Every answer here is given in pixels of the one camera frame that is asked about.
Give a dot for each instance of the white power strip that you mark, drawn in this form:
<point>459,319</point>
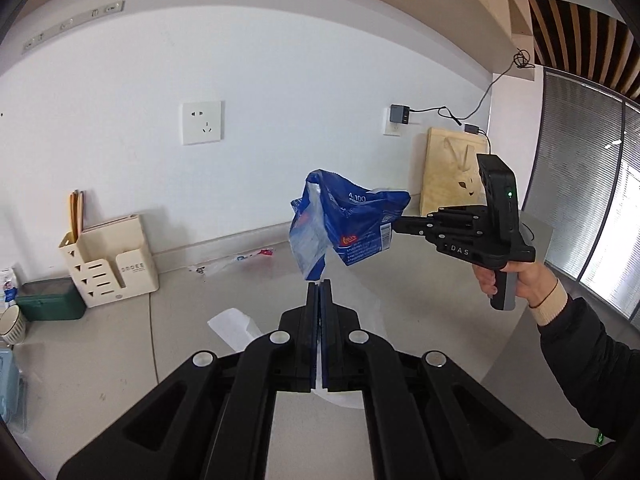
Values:
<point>75,21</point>

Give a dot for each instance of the white wall socket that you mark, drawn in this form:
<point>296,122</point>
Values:
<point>202,122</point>

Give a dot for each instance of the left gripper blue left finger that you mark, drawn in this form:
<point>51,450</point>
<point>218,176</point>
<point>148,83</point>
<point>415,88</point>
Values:
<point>306,336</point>

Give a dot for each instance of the white tissue paper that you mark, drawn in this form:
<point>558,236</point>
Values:
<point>235,328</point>

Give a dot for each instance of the wooden rabbit cutting board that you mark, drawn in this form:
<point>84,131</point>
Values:
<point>451,176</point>

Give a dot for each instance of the clear bag with red print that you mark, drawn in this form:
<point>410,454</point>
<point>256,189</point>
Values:
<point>216,266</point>

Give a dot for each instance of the cream utensil holder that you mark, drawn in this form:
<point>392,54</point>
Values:
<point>111,262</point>

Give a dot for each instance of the blue snack bag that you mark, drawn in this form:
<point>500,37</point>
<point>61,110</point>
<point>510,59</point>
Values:
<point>336,214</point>

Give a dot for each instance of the person's right forearm dark sleeve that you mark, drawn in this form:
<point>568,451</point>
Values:
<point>598,375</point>

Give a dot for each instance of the wooden chopsticks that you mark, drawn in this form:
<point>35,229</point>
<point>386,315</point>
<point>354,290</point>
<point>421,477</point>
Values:
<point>76,209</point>

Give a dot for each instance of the grey power adapter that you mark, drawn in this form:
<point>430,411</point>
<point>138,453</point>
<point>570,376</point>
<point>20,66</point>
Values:
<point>399,114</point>

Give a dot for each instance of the wooden wall shelf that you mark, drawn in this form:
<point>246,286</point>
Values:
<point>489,31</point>

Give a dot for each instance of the white ceramic cup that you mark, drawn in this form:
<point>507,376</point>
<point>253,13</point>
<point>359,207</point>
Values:
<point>13,325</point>

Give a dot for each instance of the green storage box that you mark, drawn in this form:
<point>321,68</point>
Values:
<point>56,299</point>

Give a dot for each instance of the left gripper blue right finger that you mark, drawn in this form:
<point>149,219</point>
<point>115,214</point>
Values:
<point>331,340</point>

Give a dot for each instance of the person's right hand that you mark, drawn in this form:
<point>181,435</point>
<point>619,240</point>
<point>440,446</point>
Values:
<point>535,281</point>

